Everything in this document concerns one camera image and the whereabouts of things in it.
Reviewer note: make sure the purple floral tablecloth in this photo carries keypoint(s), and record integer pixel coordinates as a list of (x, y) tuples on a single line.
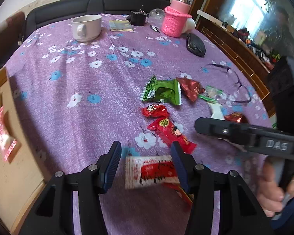
[(74, 99)]

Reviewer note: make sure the white red snack packet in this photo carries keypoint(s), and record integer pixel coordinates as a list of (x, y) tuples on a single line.
[(145, 171)]

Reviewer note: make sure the white round object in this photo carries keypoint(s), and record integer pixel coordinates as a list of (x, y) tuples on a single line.
[(189, 25)]

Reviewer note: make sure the green snack bag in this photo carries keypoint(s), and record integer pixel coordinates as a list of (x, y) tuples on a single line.
[(162, 91)]

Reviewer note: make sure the cardboard tray box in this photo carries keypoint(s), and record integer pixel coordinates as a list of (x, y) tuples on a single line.
[(22, 173)]

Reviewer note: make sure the clear green edged packet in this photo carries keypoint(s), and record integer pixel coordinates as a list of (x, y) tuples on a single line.
[(210, 94)]

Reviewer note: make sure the small booklet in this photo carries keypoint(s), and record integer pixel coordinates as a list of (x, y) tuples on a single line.
[(120, 25)]

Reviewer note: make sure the red cartoon candy packet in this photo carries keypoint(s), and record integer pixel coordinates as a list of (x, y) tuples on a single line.
[(169, 133)]

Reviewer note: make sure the person's right hand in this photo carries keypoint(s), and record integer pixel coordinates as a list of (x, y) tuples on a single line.
[(269, 195)]

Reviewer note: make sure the white ceramic mug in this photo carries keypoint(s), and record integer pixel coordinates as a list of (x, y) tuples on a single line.
[(86, 28)]

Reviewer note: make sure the pink snack packet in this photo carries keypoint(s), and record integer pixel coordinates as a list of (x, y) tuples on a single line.
[(7, 142)]

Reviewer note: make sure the small red candy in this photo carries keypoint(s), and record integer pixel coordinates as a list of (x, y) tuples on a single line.
[(155, 111)]

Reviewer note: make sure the white cream snack packet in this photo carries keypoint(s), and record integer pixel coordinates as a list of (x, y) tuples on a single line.
[(216, 110)]

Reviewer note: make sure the clear glass dome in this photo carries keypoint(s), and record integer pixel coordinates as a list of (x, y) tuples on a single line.
[(157, 15)]

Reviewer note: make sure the red sesame candy bar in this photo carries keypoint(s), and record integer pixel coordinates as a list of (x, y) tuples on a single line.
[(186, 197)]

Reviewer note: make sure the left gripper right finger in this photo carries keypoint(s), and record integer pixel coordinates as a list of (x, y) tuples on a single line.
[(240, 212)]

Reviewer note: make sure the wooden sideboard cabinet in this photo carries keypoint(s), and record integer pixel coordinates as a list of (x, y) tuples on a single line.
[(248, 63)]

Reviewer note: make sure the purple frame eyeglasses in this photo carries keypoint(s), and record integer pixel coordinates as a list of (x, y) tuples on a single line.
[(227, 80)]

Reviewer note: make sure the pink knitted sleeve bottle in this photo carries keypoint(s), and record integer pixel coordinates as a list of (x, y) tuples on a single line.
[(176, 15)]

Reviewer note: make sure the nail clipper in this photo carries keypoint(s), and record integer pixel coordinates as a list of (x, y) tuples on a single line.
[(155, 28)]

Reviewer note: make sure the black small container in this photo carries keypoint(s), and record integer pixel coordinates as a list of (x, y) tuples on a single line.
[(137, 18)]

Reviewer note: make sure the dark red foil snack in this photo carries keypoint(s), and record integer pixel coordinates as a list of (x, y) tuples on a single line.
[(191, 88), (237, 117)]

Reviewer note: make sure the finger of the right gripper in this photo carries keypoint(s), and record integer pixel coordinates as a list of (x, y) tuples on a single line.
[(234, 132)]

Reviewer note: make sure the black leather sofa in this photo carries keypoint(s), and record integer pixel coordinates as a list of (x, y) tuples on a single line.
[(67, 9)]

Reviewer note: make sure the black glasses case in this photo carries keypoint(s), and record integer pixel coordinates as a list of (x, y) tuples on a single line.
[(195, 45)]

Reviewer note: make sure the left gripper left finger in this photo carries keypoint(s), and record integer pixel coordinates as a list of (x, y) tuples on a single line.
[(52, 213)]

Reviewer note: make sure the brown armchair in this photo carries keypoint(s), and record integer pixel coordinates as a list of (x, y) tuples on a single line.
[(11, 32)]

